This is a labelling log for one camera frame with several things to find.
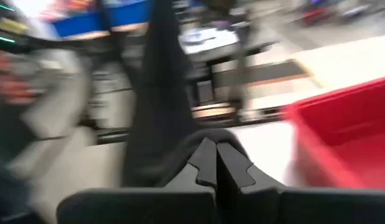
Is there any large light wooden desk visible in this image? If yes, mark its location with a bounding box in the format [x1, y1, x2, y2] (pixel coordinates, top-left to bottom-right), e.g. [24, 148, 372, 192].
[251, 34, 385, 110]

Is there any blue partition panel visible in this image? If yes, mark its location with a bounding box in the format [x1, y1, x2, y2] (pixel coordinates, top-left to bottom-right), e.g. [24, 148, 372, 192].
[52, 0, 151, 39]

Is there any red plastic bin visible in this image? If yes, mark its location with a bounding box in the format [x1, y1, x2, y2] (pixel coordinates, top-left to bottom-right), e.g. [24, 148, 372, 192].
[284, 76, 385, 190]

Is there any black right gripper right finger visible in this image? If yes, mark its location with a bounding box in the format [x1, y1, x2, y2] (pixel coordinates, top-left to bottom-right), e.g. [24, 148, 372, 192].
[216, 141, 385, 224]

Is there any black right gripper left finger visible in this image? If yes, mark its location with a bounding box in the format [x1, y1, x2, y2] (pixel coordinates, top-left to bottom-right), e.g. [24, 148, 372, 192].
[57, 136, 217, 224]

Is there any black knit garment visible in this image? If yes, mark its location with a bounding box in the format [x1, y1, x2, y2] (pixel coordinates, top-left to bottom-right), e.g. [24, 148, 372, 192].
[122, 0, 252, 189]

